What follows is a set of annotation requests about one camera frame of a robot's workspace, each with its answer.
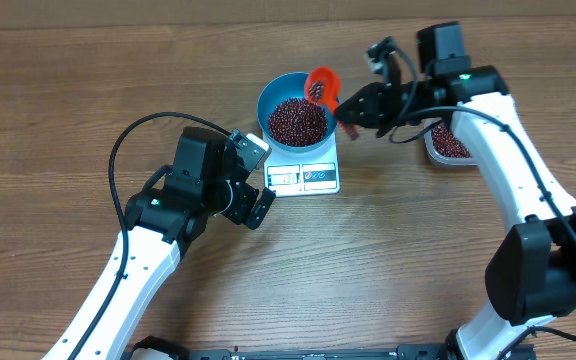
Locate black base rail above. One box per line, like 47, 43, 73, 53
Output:
127, 335, 449, 360

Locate white digital kitchen scale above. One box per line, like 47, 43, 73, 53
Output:
263, 134, 341, 197

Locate orange plastic measuring scoop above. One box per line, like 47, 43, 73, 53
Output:
304, 66, 341, 118

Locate red adzuki beans in container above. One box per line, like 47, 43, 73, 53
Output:
431, 124, 471, 158

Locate red beans in bowl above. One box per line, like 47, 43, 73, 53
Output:
268, 98, 328, 147

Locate red beans in scoop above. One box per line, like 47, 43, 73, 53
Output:
307, 80, 325, 103

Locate clear plastic food container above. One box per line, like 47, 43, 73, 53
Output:
424, 119, 476, 167

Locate teal blue bowl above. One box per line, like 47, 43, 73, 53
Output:
257, 72, 337, 148

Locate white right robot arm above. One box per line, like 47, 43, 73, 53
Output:
335, 22, 576, 359

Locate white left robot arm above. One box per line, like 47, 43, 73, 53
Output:
46, 127, 275, 359

